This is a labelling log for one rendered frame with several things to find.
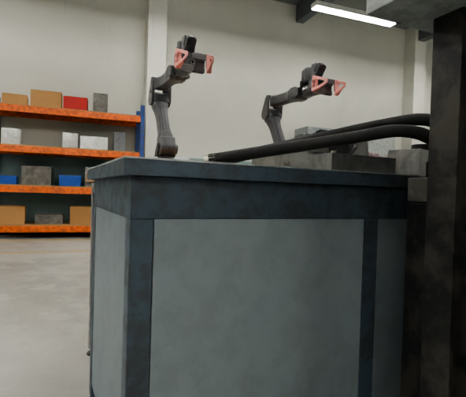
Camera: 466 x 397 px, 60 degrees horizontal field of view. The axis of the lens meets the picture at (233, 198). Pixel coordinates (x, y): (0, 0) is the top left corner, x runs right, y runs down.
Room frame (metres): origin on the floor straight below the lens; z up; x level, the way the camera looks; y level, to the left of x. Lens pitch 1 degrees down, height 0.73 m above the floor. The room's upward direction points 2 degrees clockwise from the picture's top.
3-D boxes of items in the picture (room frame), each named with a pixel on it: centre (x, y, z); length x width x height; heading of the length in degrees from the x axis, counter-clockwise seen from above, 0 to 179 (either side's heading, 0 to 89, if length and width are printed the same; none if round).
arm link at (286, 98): (2.01, -0.24, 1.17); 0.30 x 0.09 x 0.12; 26
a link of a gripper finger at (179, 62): (1.43, 0.18, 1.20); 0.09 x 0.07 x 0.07; 26
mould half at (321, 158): (1.47, -0.30, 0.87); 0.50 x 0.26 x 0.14; 26
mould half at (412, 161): (1.70, -0.58, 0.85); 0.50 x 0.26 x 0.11; 43
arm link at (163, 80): (1.74, 0.30, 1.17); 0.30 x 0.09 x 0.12; 26
